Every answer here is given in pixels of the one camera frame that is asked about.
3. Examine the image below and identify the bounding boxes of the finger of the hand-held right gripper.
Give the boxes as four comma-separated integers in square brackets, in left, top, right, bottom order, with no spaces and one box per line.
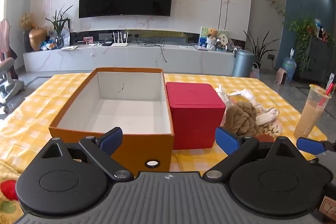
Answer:
[296,137,336,154]

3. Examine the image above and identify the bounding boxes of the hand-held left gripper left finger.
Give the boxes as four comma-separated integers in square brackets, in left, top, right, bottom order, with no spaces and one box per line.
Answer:
[38,127,134,182]

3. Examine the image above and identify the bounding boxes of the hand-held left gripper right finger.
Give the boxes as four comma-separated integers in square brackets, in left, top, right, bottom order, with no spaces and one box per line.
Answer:
[203,126,298,182]

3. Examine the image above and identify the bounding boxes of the beige knotted rope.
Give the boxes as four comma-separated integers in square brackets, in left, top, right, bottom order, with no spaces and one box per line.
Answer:
[223,103,263,136]

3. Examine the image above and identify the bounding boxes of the orange cardboard box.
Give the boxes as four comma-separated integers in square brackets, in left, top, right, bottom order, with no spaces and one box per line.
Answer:
[49,67,175,173]

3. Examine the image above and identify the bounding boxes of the milk tea plastic cup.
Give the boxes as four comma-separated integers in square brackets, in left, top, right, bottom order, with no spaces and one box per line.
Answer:
[293,84,332,139]

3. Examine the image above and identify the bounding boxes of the red box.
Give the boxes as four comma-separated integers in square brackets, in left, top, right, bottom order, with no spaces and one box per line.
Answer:
[166,82,227,150]

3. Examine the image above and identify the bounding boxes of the red straw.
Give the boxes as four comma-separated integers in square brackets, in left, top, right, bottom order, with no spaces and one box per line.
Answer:
[316,82,336,110]

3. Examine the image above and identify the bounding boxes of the pink plastic stool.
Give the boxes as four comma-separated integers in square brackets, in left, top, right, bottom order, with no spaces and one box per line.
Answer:
[276,67,288,84]

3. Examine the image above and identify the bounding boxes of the grey trash can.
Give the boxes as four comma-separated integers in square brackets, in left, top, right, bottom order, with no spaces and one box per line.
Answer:
[231,49,256,78]

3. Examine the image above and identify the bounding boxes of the white marble TV cabinet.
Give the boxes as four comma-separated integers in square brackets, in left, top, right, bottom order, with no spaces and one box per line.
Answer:
[23,42,235,77]

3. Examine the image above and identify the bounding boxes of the blue water bottle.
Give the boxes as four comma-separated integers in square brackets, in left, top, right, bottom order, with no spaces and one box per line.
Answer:
[282,48,298,83]

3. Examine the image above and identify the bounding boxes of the dark grey cabinet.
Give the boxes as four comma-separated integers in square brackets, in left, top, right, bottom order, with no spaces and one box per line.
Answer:
[297,35,336,84]

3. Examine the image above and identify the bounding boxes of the yellow checkered tablecloth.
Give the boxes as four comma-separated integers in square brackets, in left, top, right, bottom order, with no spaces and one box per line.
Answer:
[0,72,328,174]

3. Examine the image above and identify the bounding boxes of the floor plant in woven pot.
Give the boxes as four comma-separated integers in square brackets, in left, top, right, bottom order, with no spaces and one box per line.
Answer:
[243,30,279,79]

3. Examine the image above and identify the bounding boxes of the white router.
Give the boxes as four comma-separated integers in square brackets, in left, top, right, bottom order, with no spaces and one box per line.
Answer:
[112,31,129,47]

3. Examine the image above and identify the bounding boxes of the white decorative ornament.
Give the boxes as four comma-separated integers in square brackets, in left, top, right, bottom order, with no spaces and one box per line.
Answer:
[219,32,229,52]

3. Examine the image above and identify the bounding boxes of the teddy bear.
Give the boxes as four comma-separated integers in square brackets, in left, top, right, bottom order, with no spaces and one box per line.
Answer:
[206,28,219,50]

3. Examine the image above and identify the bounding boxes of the assorted small bottles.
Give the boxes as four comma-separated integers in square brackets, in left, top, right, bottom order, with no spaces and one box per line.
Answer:
[314,19,336,43]

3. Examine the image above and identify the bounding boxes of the pink desk chair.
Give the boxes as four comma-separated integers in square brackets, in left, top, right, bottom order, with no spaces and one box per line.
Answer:
[0,19,26,113]

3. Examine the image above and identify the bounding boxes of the strawberry print blanket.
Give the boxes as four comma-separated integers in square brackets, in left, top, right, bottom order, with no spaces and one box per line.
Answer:
[0,160,25,224]

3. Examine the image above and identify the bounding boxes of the blue snack bag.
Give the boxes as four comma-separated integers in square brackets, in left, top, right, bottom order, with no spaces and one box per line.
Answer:
[40,40,57,51]

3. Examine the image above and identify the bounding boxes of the leafy pothos plant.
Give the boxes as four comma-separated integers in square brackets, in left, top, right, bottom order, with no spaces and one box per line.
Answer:
[287,17,317,72]

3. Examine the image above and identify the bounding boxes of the gold vase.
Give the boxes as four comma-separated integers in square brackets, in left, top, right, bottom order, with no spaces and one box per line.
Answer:
[28,26,48,52]

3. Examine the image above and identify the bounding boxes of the green plant in glass vase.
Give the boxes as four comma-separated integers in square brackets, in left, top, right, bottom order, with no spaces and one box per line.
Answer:
[45,5,74,48]

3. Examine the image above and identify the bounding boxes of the dried flowers in dark vase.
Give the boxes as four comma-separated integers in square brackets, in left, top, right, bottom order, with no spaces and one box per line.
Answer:
[19,12,36,53]

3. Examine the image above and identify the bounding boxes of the black cable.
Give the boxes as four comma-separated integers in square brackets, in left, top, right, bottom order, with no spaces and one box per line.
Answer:
[135,36,168,64]

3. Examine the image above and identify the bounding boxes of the black picture frame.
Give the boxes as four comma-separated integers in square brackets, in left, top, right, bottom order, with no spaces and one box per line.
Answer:
[62,19,71,46]

